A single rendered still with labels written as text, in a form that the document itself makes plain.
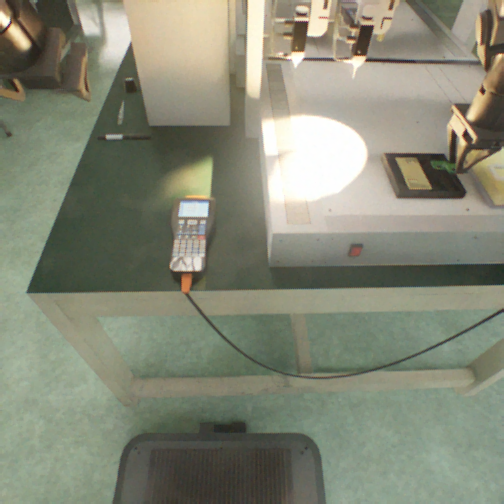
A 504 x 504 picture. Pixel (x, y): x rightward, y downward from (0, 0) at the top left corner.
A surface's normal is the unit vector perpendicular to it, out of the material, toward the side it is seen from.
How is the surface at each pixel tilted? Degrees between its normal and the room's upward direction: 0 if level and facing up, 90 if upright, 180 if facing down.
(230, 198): 0
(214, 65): 90
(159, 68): 90
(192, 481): 0
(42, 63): 30
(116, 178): 0
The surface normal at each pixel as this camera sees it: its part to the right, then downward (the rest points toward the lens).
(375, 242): 0.04, 0.78
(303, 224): 0.03, -0.62
